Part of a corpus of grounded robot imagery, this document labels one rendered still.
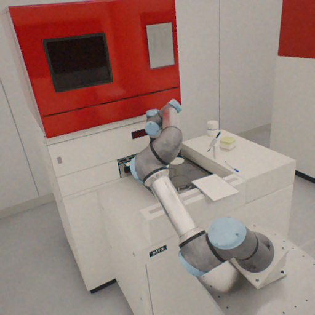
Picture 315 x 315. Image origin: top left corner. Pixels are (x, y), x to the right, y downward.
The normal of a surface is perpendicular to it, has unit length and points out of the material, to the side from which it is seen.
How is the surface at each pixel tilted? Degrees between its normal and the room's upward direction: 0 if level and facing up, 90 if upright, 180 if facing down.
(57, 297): 0
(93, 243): 90
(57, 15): 90
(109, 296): 0
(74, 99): 90
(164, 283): 90
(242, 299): 0
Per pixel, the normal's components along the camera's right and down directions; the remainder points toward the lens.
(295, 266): -0.09, -0.89
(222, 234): -0.56, -0.57
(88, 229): 0.47, 0.36
